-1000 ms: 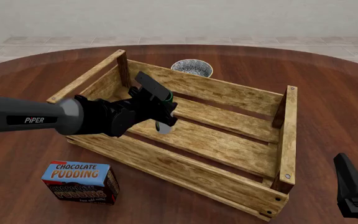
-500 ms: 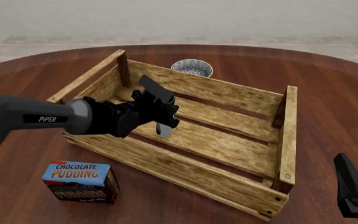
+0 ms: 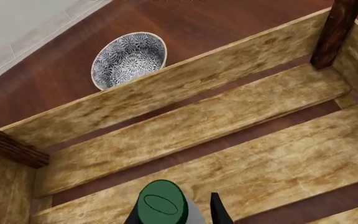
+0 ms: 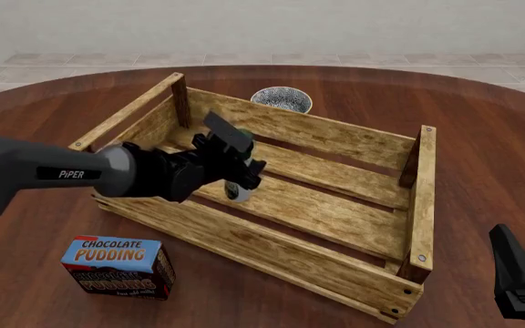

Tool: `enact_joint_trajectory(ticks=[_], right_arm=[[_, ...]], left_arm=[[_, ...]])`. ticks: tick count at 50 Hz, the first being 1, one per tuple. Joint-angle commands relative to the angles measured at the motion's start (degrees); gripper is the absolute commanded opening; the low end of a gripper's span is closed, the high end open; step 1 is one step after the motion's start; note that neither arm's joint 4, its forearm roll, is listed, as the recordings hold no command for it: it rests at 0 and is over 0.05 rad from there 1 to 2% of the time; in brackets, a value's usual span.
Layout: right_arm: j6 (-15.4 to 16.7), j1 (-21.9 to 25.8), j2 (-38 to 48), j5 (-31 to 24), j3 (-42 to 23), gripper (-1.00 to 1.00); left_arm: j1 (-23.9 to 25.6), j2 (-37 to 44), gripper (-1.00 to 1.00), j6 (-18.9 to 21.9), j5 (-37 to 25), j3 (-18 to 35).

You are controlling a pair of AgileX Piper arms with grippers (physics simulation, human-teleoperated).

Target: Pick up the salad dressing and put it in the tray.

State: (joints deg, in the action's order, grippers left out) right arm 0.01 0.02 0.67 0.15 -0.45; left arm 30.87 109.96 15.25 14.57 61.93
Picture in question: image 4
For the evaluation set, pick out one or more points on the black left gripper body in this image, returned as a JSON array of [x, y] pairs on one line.
[[219, 164]]

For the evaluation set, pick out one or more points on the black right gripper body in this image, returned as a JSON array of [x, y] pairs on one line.
[[524, 305]]

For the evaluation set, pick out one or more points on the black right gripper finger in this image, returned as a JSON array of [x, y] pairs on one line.
[[513, 259]]

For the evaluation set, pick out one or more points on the salad dressing bottle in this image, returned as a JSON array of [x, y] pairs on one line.
[[240, 193]]

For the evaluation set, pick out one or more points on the grey and black left robot arm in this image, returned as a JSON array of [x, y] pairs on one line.
[[25, 164]]

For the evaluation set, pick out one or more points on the wooden slat tray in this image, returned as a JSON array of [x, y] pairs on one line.
[[317, 208]]

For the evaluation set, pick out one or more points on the patterned bowl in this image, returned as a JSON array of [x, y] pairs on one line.
[[281, 98]]

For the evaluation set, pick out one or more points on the chocolate pudding box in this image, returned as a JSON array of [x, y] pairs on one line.
[[112, 254]]

